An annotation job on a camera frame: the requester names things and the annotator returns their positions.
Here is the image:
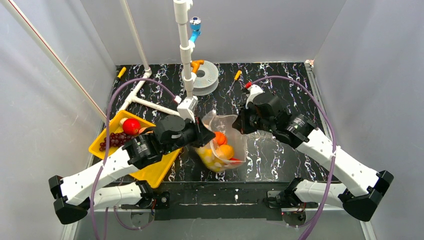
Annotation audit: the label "orange toy pumpkin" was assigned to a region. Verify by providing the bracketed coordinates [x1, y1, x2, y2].
[213, 131, 228, 146]

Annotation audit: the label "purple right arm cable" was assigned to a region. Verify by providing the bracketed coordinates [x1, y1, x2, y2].
[245, 75, 337, 240]

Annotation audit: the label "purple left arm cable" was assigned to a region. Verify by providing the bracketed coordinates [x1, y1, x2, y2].
[89, 78, 182, 240]

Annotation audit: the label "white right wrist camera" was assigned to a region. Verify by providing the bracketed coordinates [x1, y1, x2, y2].
[245, 82, 264, 109]

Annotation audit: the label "orange toy carrot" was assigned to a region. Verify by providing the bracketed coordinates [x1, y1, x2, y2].
[228, 158, 243, 166]

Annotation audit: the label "purple toy grapes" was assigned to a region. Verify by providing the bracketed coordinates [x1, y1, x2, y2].
[98, 132, 134, 152]

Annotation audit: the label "toy peach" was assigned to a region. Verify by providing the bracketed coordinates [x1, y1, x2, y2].
[138, 127, 146, 134]

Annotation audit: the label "yellow plastic tray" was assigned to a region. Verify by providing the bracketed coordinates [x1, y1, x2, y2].
[88, 114, 183, 190]

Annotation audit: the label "yellow screwdriver right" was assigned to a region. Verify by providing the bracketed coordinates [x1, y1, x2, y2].
[228, 70, 242, 93]

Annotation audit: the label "grey filament spool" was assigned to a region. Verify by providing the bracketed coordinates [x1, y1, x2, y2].
[192, 60, 220, 96]

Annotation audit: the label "aluminium frame rail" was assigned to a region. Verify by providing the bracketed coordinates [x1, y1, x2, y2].
[48, 80, 390, 225]

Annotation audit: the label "red toy apple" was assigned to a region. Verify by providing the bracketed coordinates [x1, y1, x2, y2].
[120, 118, 141, 136]

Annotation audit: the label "blue overhead camera mount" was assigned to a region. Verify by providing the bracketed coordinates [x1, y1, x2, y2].
[189, 16, 201, 43]

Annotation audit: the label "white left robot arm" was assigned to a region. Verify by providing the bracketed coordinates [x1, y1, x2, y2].
[48, 115, 216, 225]

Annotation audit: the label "yellow toy mango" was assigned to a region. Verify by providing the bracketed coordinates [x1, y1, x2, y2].
[194, 147, 225, 173]

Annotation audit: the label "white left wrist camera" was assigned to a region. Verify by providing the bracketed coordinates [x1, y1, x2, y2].
[177, 95, 198, 122]

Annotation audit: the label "orange clamp handle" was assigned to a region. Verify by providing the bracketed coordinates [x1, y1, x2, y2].
[190, 59, 205, 74]

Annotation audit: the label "toy orange fruit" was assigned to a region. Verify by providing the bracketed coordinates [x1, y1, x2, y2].
[215, 144, 235, 160]

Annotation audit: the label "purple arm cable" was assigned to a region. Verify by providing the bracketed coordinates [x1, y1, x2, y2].
[245, 75, 337, 240]
[89, 78, 182, 240]

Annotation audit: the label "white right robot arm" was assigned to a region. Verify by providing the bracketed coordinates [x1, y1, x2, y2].
[232, 92, 394, 222]

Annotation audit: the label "clear polka dot zip bag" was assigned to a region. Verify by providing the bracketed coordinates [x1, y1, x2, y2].
[194, 110, 247, 173]

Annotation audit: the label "white pvc pipe stand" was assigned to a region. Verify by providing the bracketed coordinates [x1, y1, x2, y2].
[119, 0, 197, 116]

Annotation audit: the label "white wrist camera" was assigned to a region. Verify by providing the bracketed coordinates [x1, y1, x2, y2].
[245, 82, 264, 109]
[177, 95, 198, 122]

